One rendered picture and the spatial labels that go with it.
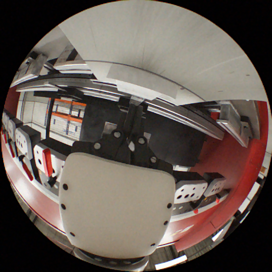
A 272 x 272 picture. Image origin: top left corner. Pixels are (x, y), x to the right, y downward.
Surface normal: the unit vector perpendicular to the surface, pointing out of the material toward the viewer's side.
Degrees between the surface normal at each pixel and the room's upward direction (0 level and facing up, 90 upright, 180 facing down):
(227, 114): 90
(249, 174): 90
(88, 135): 90
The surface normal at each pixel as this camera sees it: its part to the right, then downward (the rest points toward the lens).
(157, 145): 0.12, 0.18
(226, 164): -0.95, -0.25
